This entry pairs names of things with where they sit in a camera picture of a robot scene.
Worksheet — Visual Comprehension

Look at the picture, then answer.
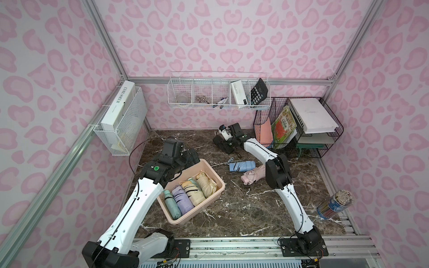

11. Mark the pink plastic storage box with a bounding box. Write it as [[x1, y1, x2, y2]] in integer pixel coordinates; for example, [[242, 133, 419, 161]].
[[157, 159, 225, 225]]

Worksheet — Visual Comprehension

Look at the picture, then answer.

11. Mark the light blue umbrella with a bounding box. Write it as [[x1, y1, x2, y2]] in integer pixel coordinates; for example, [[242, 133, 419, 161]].
[[229, 161, 256, 173]]

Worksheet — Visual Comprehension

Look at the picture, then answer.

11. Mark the pink umbrella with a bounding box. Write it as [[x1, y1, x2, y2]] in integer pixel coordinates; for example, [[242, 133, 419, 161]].
[[241, 165, 265, 185]]

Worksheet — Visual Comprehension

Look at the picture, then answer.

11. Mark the lavender purple umbrella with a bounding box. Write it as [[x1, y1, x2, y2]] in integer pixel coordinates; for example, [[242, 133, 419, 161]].
[[172, 185, 194, 215]]

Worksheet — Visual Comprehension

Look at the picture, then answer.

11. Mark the tan khaki umbrella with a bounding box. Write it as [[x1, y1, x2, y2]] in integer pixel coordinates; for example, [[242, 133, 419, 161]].
[[196, 171, 217, 198]]

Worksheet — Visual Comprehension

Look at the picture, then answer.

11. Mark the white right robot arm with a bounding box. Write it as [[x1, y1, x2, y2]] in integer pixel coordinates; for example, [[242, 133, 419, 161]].
[[213, 123, 326, 258]]

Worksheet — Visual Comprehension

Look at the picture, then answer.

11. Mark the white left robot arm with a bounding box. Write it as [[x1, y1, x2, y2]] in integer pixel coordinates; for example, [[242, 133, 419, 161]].
[[82, 137, 200, 268]]

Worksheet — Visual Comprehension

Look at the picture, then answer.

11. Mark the small white box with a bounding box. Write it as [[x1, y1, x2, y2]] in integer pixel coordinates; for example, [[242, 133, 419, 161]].
[[231, 80, 248, 108]]

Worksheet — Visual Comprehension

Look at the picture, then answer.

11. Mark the white long box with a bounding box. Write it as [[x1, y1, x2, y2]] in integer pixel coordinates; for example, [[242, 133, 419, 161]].
[[101, 80, 137, 131]]

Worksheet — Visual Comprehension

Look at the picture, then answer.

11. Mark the pink folder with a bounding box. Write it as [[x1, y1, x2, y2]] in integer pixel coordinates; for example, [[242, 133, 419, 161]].
[[259, 118, 274, 148]]

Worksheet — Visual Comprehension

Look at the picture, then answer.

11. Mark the green red book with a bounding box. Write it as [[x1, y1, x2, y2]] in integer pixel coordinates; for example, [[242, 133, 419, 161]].
[[271, 105, 297, 149]]

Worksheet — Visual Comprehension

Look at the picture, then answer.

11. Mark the black calculator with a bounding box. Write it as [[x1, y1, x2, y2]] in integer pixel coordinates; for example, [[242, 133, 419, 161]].
[[250, 78, 268, 106]]

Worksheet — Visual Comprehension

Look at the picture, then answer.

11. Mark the white mesh side basket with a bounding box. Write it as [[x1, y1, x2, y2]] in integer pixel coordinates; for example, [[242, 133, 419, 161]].
[[94, 87, 147, 156]]

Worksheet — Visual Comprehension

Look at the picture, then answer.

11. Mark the white paper stack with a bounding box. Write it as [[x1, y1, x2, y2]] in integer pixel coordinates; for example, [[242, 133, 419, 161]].
[[289, 98, 339, 134]]

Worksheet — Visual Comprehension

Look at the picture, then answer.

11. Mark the colored pencil cup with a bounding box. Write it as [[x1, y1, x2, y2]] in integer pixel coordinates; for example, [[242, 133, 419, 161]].
[[317, 190, 354, 220]]

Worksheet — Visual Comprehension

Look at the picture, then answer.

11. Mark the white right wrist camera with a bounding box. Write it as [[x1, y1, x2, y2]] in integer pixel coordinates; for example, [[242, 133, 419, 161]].
[[218, 125, 232, 141]]

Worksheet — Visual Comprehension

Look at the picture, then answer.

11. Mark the white wire wall basket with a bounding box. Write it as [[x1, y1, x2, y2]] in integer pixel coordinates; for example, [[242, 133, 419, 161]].
[[167, 71, 271, 110]]

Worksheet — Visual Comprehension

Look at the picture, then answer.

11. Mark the black wire desk organizer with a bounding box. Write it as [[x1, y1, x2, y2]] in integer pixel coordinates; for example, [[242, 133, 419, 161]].
[[254, 97, 344, 159]]

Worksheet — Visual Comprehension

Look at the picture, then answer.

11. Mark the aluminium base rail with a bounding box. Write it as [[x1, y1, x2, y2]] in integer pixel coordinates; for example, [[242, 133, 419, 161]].
[[90, 236, 383, 268]]

